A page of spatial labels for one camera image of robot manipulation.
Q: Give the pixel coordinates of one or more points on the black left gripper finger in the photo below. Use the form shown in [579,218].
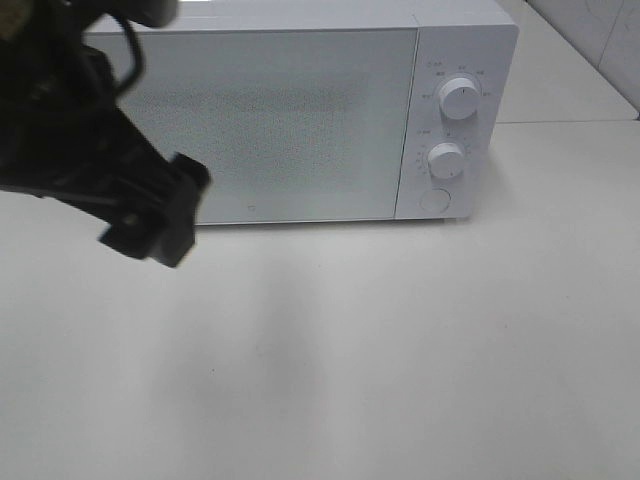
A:
[135,229]
[179,237]

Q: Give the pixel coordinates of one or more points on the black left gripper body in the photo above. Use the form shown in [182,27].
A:
[63,135]

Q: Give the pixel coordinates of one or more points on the white microwave door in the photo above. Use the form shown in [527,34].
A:
[293,126]

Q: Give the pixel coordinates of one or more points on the round white door button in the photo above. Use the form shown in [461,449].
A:
[435,202]

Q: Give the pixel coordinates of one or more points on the white microwave knob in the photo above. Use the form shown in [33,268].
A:
[459,97]
[446,161]

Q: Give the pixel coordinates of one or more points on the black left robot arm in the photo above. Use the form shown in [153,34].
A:
[108,26]

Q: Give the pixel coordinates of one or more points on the white microwave oven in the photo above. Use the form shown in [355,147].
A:
[453,38]

